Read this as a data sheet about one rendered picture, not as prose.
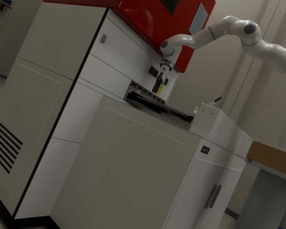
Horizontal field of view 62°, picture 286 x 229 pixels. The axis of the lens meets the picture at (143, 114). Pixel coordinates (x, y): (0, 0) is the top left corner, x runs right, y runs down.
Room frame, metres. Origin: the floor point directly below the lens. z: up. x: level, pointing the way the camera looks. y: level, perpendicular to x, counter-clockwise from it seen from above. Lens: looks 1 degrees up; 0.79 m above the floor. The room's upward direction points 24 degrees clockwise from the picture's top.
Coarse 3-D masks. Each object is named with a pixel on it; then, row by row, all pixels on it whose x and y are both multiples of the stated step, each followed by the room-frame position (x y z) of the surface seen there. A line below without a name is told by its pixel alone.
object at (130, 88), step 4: (128, 88) 1.47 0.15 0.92; (132, 88) 1.48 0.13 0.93; (128, 92) 1.47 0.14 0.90; (136, 92) 1.52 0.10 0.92; (140, 92) 1.55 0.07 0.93; (124, 96) 1.47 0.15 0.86; (128, 96) 1.48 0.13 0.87; (144, 96) 1.60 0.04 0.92; (148, 96) 1.63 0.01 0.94; (128, 100) 1.49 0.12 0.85; (132, 100) 1.52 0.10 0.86; (152, 100) 1.68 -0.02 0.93; (136, 104) 1.56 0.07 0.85; (140, 104) 1.59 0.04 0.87; (160, 104) 1.77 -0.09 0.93; (148, 108) 1.67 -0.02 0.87; (156, 112) 1.76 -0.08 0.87; (160, 112) 1.82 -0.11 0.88
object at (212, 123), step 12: (204, 108) 1.05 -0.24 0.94; (216, 108) 1.03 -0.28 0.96; (204, 120) 1.04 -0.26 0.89; (216, 120) 1.02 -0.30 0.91; (228, 120) 1.14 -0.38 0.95; (192, 132) 1.06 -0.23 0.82; (204, 132) 1.03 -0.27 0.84; (216, 132) 1.07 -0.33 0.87; (228, 132) 1.20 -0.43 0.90; (240, 132) 1.36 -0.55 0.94; (228, 144) 1.27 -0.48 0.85; (240, 144) 1.45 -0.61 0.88
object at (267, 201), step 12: (264, 168) 1.02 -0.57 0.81; (264, 180) 1.09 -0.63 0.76; (276, 180) 1.05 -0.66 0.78; (252, 192) 1.12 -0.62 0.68; (264, 192) 1.07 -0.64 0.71; (276, 192) 1.05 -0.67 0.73; (252, 204) 1.09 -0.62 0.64; (264, 204) 1.06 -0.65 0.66; (276, 204) 1.04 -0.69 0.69; (240, 216) 1.13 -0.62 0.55; (252, 216) 1.07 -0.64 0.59; (264, 216) 1.05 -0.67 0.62; (276, 216) 1.05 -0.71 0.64; (240, 228) 1.10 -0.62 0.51; (252, 228) 1.06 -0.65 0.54; (264, 228) 1.04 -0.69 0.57; (276, 228) 1.06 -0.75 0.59
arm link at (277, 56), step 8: (248, 48) 1.29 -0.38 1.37; (256, 48) 1.29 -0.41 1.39; (264, 48) 1.24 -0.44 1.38; (272, 48) 1.19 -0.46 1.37; (280, 48) 1.18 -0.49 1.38; (256, 56) 1.29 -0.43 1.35; (264, 56) 1.22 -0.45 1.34; (272, 56) 1.19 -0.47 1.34; (280, 56) 1.17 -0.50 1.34; (272, 64) 1.21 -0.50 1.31; (280, 64) 1.17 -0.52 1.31
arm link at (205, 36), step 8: (200, 32) 1.38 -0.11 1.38; (208, 32) 1.36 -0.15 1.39; (168, 40) 1.39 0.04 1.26; (176, 40) 1.37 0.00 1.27; (184, 40) 1.37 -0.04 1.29; (192, 40) 1.39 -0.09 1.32; (200, 40) 1.38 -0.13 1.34; (208, 40) 1.38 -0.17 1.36; (160, 48) 1.41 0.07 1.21; (168, 48) 1.39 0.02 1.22; (192, 48) 1.42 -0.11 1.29
